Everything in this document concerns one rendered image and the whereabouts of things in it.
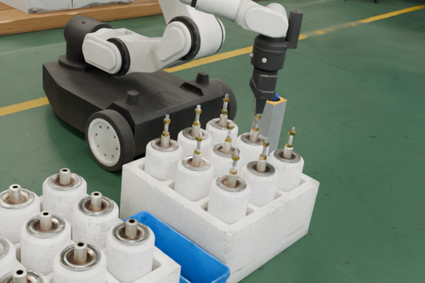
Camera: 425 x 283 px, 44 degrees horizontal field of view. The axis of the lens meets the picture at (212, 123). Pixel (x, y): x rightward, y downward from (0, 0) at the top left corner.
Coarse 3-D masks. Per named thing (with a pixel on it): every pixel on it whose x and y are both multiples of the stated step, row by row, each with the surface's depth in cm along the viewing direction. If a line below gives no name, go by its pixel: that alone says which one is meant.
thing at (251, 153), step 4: (240, 140) 149; (236, 144) 151; (240, 144) 148; (244, 144) 147; (240, 148) 148; (244, 148) 147; (248, 148) 147; (252, 148) 146; (256, 148) 147; (260, 148) 147; (268, 148) 150; (244, 152) 148; (248, 152) 147; (252, 152) 147; (256, 152) 147; (260, 152) 147; (244, 156) 148; (248, 156) 148; (252, 156) 147; (256, 156) 147; (244, 160) 148; (248, 160) 148; (252, 160) 148; (256, 160) 148; (244, 164) 149
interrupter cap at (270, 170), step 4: (248, 164) 136; (252, 164) 136; (256, 164) 137; (268, 164) 138; (248, 168) 134; (252, 168) 135; (256, 168) 136; (268, 168) 136; (272, 168) 136; (252, 172) 132; (256, 172) 133; (260, 172) 133; (264, 172) 134; (268, 172) 134; (272, 172) 134; (260, 176) 132; (264, 176) 132; (268, 176) 132
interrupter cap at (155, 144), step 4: (152, 140) 141; (156, 140) 142; (160, 140) 142; (172, 140) 143; (152, 144) 140; (156, 144) 140; (160, 144) 141; (172, 144) 141; (176, 144) 141; (156, 148) 137; (160, 148) 138; (164, 148) 138; (168, 148) 138; (172, 148) 139; (176, 148) 139
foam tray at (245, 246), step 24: (144, 168) 146; (144, 192) 139; (168, 192) 133; (288, 192) 140; (312, 192) 146; (120, 216) 149; (168, 216) 134; (192, 216) 128; (264, 216) 130; (288, 216) 140; (192, 240) 130; (216, 240) 124; (240, 240) 125; (264, 240) 135; (288, 240) 146; (240, 264) 130
